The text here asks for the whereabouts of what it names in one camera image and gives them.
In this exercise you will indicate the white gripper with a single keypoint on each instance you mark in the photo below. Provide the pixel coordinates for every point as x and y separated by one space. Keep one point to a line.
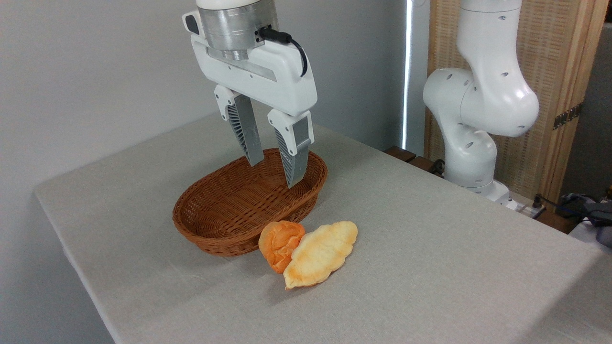
282 79

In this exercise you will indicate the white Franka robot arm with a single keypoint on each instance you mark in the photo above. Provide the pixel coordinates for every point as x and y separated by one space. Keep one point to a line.
483 95

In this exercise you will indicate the brown wicker basket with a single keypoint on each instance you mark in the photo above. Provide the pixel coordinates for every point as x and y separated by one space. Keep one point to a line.
224 215

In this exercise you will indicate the round orange bread roll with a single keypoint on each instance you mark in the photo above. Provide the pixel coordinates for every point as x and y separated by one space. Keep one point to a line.
279 243

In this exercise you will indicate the pale long bread loaf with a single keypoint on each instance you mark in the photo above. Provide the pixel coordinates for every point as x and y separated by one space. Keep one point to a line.
320 255

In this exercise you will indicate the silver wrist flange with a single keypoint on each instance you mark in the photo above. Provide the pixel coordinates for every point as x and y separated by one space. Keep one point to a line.
234 26

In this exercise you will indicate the white vertical light strip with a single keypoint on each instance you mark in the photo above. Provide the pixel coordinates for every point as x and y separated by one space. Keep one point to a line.
407 71

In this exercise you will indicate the grey tablecloth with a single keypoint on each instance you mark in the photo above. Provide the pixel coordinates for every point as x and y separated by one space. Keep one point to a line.
430 267

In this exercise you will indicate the metal screen hinge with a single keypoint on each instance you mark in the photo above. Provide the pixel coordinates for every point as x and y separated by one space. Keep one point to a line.
568 115

